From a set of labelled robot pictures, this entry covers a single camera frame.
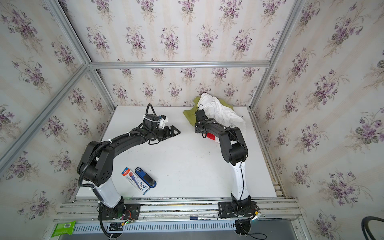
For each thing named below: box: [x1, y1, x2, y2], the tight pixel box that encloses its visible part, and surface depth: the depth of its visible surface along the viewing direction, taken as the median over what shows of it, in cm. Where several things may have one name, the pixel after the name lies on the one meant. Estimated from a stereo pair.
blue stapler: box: [135, 167, 157, 188], surface depth 84 cm
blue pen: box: [189, 216, 219, 221], surface depth 73 cm
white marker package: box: [121, 167, 151, 196], surface depth 83 cm
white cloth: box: [197, 93, 246, 135], surface depth 107 cm
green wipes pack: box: [51, 220, 76, 238], surface depth 69 cm
